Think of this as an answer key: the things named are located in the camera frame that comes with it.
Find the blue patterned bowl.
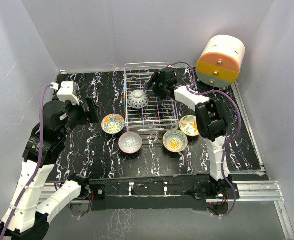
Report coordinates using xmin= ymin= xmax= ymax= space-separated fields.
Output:
xmin=128 ymin=90 xmax=148 ymax=110

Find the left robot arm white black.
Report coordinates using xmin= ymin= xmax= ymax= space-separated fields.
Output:
xmin=0 ymin=97 xmax=99 ymax=240

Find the yellow teal sun bowl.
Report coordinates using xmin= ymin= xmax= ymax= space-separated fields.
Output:
xmin=162 ymin=129 xmax=188 ymax=153

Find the grey red-rimmed patterned bowl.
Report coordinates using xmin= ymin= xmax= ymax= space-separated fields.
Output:
xmin=118 ymin=132 xmax=142 ymax=154

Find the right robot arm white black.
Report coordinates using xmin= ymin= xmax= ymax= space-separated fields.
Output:
xmin=144 ymin=67 xmax=230 ymax=199

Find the black front mounting bar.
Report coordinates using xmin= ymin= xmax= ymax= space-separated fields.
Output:
xmin=89 ymin=174 xmax=239 ymax=214

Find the white orange flower bowl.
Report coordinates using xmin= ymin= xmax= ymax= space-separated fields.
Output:
xmin=179 ymin=115 xmax=199 ymax=137

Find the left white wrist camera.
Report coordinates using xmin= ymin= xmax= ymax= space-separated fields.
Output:
xmin=56 ymin=81 xmax=79 ymax=106

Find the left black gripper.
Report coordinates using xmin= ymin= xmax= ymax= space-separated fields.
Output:
xmin=58 ymin=96 xmax=100 ymax=140

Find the orange blue floral bowl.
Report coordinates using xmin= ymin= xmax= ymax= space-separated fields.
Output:
xmin=101 ymin=114 xmax=125 ymax=135

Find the round pastel drawer cabinet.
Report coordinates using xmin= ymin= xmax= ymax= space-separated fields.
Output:
xmin=195 ymin=35 xmax=245 ymax=88

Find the white wire dish rack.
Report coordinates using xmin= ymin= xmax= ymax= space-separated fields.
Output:
xmin=124 ymin=62 xmax=179 ymax=132

